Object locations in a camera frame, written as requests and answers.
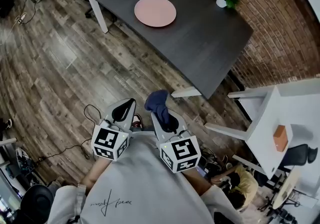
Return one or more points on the person's white shirt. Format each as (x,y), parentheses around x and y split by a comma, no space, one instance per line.
(140,180)

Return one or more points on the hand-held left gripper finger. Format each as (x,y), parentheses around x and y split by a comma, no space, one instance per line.
(119,110)
(129,110)

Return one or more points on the white table leg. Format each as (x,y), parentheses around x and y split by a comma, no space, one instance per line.
(186,92)
(98,13)

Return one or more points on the person's right forearm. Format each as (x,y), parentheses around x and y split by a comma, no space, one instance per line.
(196,181)

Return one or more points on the person's left forearm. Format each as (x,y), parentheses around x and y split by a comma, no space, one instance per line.
(96,174)

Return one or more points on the dark blue cloth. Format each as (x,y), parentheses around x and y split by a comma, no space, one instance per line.
(158,102)

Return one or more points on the beige round table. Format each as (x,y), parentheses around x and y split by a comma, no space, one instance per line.
(286,188)

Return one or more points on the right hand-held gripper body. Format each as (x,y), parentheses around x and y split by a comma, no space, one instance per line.
(180,152)

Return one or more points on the white power strip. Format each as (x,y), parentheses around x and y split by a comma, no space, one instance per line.
(21,18)

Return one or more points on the person's red white shoe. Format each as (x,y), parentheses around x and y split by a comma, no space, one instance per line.
(137,120)

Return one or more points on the white desk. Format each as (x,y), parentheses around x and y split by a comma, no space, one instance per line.
(270,117)

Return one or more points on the big pink plate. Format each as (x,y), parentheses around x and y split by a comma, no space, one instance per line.
(155,11)

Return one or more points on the orange box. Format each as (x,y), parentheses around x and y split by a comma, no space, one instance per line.
(280,138)

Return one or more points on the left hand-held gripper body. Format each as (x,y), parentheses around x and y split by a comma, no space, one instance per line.
(107,140)

